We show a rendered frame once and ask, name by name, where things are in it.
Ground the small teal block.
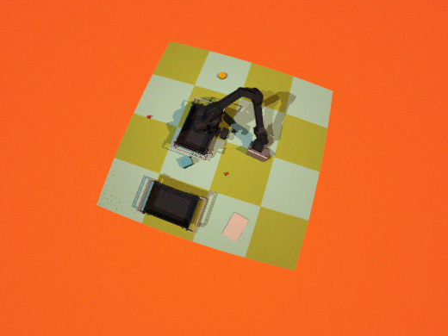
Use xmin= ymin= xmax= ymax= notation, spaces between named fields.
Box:
xmin=181 ymin=156 xmax=193 ymax=169

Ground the pink flat rectangular panel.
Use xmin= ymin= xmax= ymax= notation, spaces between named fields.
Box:
xmin=222 ymin=213 xmax=248 ymax=242

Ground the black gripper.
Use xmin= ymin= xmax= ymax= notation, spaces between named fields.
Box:
xmin=203 ymin=125 xmax=229 ymax=140

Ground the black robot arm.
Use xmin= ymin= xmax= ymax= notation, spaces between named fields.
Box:
xmin=193 ymin=87 xmax=269 ymax=152

